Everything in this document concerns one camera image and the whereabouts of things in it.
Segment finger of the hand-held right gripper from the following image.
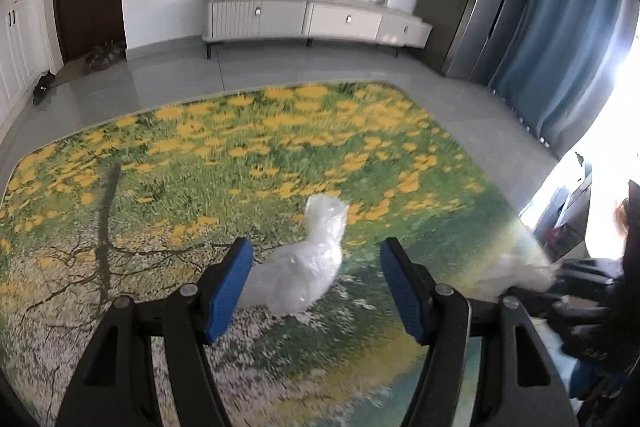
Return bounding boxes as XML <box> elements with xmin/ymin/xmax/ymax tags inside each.
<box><xmin>545</xmin><ymin>299</ymin><xmax>610</xmax><ymax>334</ymax></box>
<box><xmin>550</xmin><ymin>258</ymin><xmax>623</xmax><ymax>293</ymax></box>

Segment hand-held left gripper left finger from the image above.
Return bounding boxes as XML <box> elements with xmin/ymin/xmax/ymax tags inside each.
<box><xmin>57</xmin><ymin>237</ymin><xmax>255</xmax><ymax>427</ymax></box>

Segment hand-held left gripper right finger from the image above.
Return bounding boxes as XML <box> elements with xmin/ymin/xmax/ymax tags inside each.
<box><xmin>379</xmin><ymin>237</ymin><xmax>581</xmax><ymax>427</ymax></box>

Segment clear plastic bag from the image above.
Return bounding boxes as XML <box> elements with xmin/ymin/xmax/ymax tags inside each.
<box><xmin>235</xmin><ymin>193</ymin><xmax>351</xmax><ymax>315</ymax></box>
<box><xmin>467</xmin><ymin>227</ymin><xmax>558</xmax><ymax>303</ymax></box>

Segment floral yellow green rug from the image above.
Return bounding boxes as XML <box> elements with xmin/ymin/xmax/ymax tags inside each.
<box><xmin>0</xmin><ymin>81</ymin><xmax>551</xmax><ymax>427</ymax></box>

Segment blue curtain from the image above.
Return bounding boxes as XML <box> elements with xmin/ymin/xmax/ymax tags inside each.
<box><xmin>487</xmin><ymin>0</ymin><xmax>640</xmax><ymax>158</ymax></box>

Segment grey shoes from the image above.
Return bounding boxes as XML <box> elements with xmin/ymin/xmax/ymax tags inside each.
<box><xmin>82</xmin><ymin>41</ymin><xmax>126</xmax><ymax>75</ymax></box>

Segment black shoes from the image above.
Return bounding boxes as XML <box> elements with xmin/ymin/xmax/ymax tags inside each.
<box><xmin>32</xmin><ymin>72</ymin><xmax>57</xmax><ymax>104</ymax></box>

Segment white TV cabinet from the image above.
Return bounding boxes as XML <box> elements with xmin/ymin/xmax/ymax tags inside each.
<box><xmin>201</xmin><ymin>0</ymin><xmax>433</xmax><ymax>58</ymax></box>

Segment white wall cabinet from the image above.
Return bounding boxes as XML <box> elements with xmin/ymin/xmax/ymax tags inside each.
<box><xmin>0</xmin><ymin>0</ymin><xmax>66</xmax><ymax>122</ymax></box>

